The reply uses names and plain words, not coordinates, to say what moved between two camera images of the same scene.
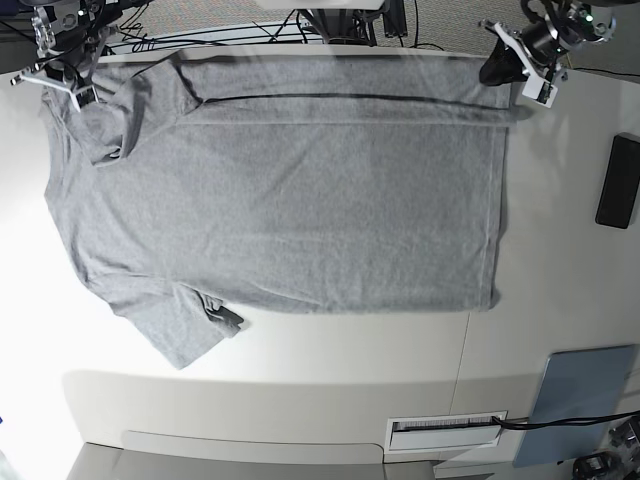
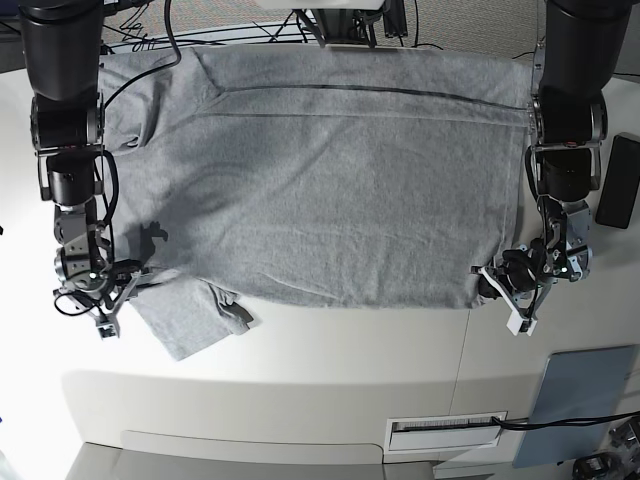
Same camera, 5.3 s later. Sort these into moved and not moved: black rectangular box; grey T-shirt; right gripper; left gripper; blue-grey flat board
Moved: left gripper; right gripper
Not moved: blue-grey flat board; black rectangular box; grey T-shirt
